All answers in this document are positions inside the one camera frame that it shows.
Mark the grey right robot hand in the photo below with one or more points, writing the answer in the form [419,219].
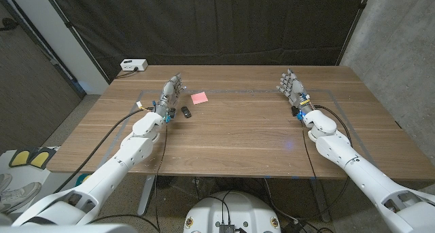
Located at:
[295,88]

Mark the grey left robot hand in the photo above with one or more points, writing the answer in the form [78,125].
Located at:
[168,93]

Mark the pink sticky note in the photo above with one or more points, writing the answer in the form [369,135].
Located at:
[199,98]

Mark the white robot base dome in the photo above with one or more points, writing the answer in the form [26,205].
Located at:
[234,212]

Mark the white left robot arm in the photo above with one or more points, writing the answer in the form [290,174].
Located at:
[112,165]

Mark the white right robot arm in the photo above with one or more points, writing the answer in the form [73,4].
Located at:
[357,165]

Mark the black toy car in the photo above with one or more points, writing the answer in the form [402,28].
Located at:
[186,112]

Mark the white power box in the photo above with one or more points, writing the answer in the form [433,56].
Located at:
[134,64]

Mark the black backdrop curtain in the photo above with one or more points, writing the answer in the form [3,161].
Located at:
[210,22]

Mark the black backdrop stand pole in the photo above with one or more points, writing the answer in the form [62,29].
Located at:
[353,26]
[76,36]

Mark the grey metal table leg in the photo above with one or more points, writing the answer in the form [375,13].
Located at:
[319,199]
[146,195]

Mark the yellow black foot pedal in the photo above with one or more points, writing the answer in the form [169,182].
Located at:
[40,158]
[21,157]

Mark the grey sneaker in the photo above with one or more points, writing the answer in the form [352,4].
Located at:
[20,195]

